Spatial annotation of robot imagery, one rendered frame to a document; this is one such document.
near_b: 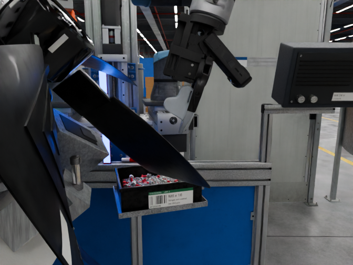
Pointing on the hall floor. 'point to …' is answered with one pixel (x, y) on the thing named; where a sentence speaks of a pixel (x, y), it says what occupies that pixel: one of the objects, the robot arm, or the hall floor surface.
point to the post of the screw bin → (136, 240)
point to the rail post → (261, 224)
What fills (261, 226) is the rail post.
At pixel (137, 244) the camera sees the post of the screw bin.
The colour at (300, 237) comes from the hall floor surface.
